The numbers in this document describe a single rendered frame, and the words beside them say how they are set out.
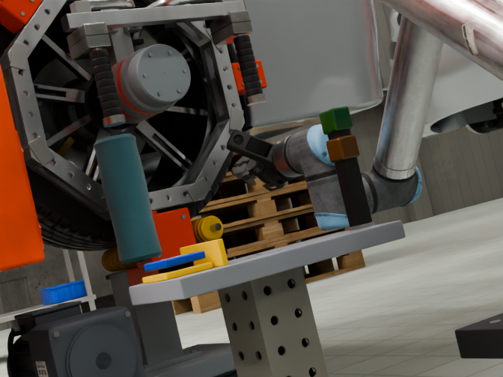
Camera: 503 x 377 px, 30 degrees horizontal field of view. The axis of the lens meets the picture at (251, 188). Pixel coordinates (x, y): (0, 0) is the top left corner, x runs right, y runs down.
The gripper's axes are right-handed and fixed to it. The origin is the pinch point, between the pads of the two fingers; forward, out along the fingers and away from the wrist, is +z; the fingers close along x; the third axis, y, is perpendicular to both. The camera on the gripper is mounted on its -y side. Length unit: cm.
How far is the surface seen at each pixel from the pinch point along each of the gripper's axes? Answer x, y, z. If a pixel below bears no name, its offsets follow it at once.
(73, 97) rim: -5.8, -38.7, 9.3
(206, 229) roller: -16.7, 1.0, -0.3
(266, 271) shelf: -46, -16, -69
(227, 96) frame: 13.7, -10.3, -1.1
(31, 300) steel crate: 106, 157, 677
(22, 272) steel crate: 124, 136, 682
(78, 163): -12.2, -26.4, 24.0
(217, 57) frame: 20.2, -17.3, -1.1
